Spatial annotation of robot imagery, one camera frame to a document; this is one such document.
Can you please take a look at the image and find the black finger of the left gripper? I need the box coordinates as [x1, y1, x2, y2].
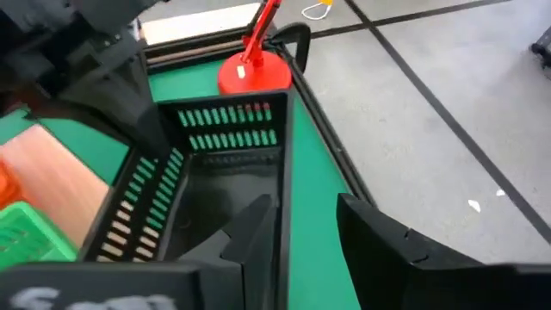
[59, 81, 173, 161]

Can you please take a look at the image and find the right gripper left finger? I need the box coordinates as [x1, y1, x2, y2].
[0, 193, 280, 310]

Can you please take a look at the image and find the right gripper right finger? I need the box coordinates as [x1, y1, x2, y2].
[337, 193, 551, 310]

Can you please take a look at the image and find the black plastic basket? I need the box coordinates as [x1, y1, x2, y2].
[79, 89, 294, 310]

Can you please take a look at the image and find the orange plastic basket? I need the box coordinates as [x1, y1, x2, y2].
[0, 158, 23, 210]

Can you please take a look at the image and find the green plastic basket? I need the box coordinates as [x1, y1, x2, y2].
[0, 200, 79, 271]

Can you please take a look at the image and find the red round disc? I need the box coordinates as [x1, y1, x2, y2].
[216, 0, 294, 96]

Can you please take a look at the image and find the black equipment base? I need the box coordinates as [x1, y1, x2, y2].
[529, 25, 551, 81]

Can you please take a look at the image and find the wooden shelf black metal frame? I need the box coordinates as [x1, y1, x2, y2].
[0, 102, 134, 249]

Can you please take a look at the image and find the black table edge frame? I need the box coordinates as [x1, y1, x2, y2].
[143, 23, 376, 206]

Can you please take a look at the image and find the black curved bracket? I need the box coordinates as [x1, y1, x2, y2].
[269, 22, 312, 75]

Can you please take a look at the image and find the yellow white floor cable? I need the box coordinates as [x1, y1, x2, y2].
[300, 0, 335, 22]

